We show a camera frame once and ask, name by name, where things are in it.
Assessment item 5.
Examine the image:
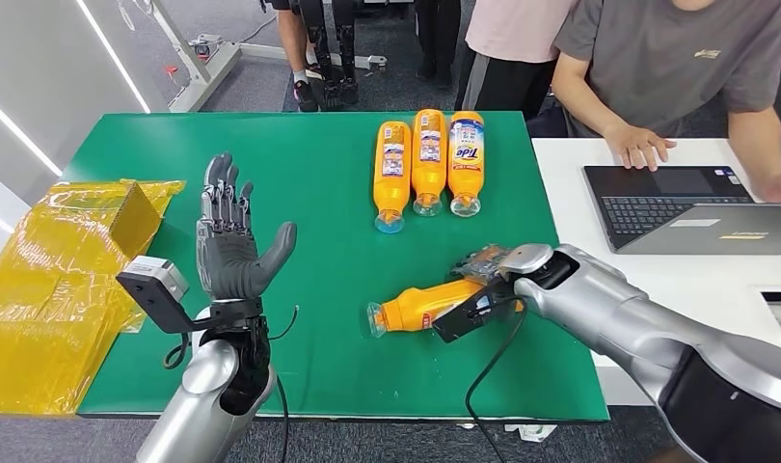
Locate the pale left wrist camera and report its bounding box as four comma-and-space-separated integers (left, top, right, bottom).
116, 255, 203, 335

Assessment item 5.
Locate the person's right hand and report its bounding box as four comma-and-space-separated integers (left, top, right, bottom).
604, 123, 678, 173

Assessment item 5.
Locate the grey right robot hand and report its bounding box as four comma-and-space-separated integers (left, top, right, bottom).
450, 244, 513, 286

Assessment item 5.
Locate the person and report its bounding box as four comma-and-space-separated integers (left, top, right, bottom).
454, 0, 580, 123
415, 0, 461, 91
550, 0, 781, 204
269, 0, 321, 113

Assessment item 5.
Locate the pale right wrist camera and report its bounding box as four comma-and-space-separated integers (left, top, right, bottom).
431, 281, 525, 344

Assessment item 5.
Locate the dark grey laptop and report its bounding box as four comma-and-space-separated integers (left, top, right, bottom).
582, 164, 781, 257

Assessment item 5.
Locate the humanoid robot with black legs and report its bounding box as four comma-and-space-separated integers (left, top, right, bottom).
297, 0, 360, 110

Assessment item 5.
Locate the orange detergent bottle bluish cap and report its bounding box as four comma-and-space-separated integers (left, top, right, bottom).
372, 120, 414, 235

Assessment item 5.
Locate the black stand caster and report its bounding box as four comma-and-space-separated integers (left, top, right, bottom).
187, 33, 225, 60

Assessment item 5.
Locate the white table foot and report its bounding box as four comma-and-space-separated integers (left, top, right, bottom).
505, 423, 558, 444

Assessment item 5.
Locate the orange detergent bottle clear cap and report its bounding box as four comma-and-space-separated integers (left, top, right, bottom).
446, 110, 487, 219
411, 108, 448, 218
366, 245, 525, 339

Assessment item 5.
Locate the white robot gantry stand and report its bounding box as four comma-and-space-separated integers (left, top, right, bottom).
116, 0, 389, 115

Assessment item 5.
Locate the yellow film wrapped flat stack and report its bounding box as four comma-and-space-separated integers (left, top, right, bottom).
0, 178, 187, 417

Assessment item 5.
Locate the yellow film wrapped carton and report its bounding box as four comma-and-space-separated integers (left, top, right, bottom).
45, 180, 165, 270

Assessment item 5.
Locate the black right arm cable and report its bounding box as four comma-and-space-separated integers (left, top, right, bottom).
464, 305, 531, 463

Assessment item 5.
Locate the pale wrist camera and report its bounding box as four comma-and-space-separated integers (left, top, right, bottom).
431, 281, 525, 344
116, 255, 203, 335

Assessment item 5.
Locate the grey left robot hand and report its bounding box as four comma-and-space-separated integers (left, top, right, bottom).
195, 151, 299, 303

